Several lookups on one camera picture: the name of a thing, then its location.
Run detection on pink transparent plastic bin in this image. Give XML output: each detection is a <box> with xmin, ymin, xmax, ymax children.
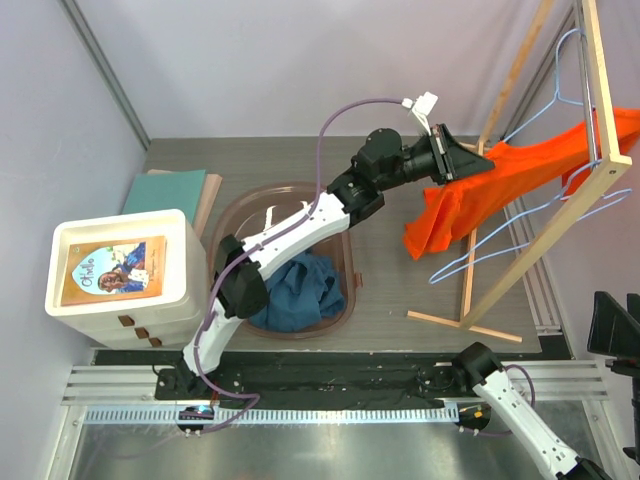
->
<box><xmin>207</xmin><ymin>182</ymin><xmax>361</xmax><ymax>340</ymax></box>

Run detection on orange t shirt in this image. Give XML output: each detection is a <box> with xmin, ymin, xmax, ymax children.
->
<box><xmin>403</xmin><ymin>107</ymin><xmax>640</xmax><ymax>261</ymax></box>

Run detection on teal book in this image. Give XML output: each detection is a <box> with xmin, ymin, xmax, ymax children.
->
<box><xmin>122</xmin><ymin>170</ymin><xmax>207</xmax><ymax>224</ymax></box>

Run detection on light blue hanger orange shirt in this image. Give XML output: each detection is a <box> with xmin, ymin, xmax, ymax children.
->
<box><xmin>501</xmin><ymin>28</ymin><xmax>584</xmax><ymax>143</ymax></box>

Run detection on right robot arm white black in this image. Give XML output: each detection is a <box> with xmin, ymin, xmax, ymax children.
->
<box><xmin>451</xmin><ymin>291</ymin><xmax>639</xmax><ymax>479</ymax></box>

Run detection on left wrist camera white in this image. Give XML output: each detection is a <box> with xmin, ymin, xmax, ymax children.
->
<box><xmin>401</xmin><ymin>91</ymin><xmax>439</xmax><ymax>136</ymax></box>

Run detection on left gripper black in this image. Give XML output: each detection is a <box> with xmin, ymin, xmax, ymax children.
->
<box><xmin>377</xmin><ymin>124</ymin><xmax>494</xmax><ymax>193</ymax></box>

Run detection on blue t shirt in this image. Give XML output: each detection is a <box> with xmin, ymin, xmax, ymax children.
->
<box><xmin>249</xmin><ymin>251</ymin><xmax>346</xmax><ymax>333</ymax></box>

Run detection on white slotted cable duct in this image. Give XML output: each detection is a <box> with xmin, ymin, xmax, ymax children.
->
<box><xmin>84</xmin><ymin>402</ymin><xmax>459</xmax><ymax>426</ymax></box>

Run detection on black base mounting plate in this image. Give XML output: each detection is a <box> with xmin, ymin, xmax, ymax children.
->
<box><xmin>92</xmin><ymin>348</ymin><xmax>574</xmax><ymax>412</ymax></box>

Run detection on wooden clothes rack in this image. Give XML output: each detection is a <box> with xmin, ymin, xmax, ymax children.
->
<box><xmin>407</xmin><ymin>1</ymin><xmax>632</xmax><ymax>343</ymax></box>

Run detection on aluminium frame rails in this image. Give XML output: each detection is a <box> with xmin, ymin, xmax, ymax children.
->
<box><xmin>60</xmin><ymin>364</ymin><xmax>161</xmax><ymax>407</ymax></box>

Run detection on Othello book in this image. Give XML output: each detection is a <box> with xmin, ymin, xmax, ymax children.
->
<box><xmin>60</xmin><ymin>236</ymin><xmax>167</xmax><ymax>307</ymax></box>

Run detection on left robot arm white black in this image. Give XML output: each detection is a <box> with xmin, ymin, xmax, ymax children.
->
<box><xmin>175</xmin><ymin>124</ymin><xmax>495</xmax><ymax>399</ymax></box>

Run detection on white drawer box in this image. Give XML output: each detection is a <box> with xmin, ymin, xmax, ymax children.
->
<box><xmin>44</xmin><ymin>209</ymin><xmax>209</xmax><ymax>350</ymax></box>

